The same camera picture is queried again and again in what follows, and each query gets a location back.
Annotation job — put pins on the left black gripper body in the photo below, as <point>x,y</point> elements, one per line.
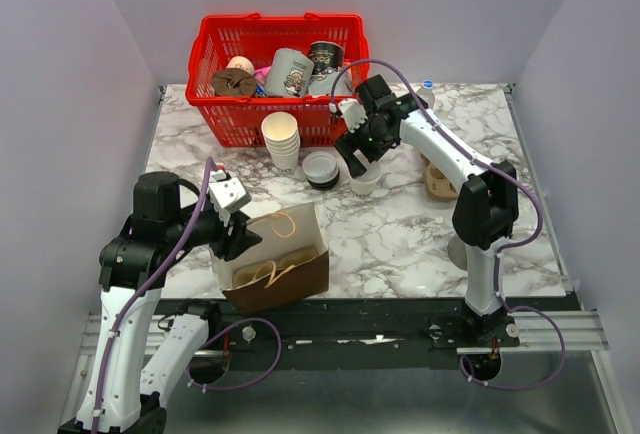
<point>220,236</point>

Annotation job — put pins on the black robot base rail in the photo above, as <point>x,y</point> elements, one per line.
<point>353,334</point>

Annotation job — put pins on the grey crumpled item in basket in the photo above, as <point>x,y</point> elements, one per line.
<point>321,85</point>

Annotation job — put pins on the brown paper takeout bag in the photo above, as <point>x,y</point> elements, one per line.
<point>283,232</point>

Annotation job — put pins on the stack of cup lids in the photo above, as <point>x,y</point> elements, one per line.
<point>321,170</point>

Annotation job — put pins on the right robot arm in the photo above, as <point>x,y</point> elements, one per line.
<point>377,120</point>

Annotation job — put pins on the red plastic shopping basket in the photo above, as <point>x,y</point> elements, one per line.
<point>236,122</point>

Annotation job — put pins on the black printed can in basket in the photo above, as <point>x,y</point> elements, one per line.
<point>326,56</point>

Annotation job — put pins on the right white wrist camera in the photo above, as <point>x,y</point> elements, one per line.
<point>352,112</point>

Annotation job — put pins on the stack of white paper cups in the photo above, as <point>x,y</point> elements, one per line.
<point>282,139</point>

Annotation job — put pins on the brown striped cloth in basket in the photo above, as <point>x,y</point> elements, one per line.
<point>233,82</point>

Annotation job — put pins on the single white cup lid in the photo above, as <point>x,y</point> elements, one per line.
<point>371,177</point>

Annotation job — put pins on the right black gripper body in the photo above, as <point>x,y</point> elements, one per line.
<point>367,139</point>

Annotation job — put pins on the grey cup of straws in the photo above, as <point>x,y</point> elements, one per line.
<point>456,250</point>

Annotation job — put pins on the beige egg-shaped object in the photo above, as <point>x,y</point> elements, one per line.
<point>241,62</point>

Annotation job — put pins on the clear plastic water bottle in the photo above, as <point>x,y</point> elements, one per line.
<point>426,93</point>

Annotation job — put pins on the single white paper cup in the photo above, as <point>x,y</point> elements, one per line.
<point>365,189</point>

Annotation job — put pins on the brown pulp cup carrier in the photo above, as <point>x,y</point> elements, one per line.
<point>436,183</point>

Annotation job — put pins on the grey printed cup in basket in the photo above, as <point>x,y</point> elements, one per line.
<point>289,74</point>

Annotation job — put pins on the single brown pulp carrier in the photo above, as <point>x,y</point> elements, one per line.
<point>272,269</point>

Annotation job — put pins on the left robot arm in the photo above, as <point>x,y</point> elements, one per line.
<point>128,390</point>

